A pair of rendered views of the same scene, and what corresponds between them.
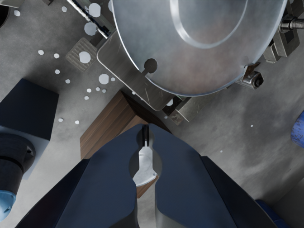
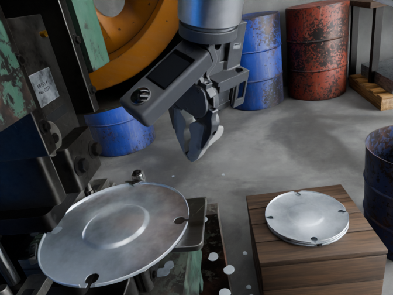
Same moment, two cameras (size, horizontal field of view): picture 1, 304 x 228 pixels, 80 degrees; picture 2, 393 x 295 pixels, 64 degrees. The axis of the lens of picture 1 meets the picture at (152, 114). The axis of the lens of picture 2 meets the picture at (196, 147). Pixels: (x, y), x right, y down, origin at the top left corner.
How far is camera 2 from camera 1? 39 cm
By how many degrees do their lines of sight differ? 33
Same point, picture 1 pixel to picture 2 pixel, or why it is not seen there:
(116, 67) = (197, 232)
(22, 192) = not seen: outside the picture
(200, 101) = not seen: hidden behind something
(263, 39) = (111, 191)
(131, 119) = (269, 262)
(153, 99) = (199, 205)
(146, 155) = (288, 217)
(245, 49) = (125, 193)
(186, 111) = not seen: hidden behind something
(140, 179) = (319, 199)
